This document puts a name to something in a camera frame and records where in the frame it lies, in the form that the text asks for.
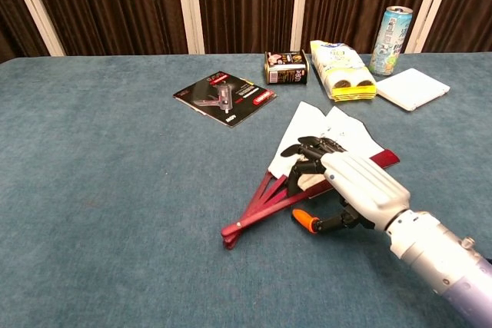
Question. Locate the tall light blue drink can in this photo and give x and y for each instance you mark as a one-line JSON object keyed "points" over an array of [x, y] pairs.
{"points": [[390, 42]]}

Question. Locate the flat white box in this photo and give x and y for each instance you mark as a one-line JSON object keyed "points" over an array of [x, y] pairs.
{"points": [[411, 88]]}

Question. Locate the black product package card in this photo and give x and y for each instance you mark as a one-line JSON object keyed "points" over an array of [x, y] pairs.
{"points": [[227, 97]]}

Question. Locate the white frame post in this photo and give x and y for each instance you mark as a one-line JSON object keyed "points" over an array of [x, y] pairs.
{"points": [[34, 7], [426, 5], [300, 3], [189, 5]]}

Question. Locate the yellow scouring sponge pack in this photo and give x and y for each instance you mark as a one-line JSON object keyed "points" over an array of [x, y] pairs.
{"points": [[342, 67]]}

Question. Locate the red-ribbed white paper folding fan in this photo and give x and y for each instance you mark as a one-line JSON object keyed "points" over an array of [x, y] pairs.
{"points": [[311, 120]]}

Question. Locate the dark rectangular food tin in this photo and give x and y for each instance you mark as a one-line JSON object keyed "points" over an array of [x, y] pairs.
{"points": [[286, 68]]}

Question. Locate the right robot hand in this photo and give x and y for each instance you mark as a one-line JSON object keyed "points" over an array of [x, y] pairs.
{"points": [[361, 182]]}

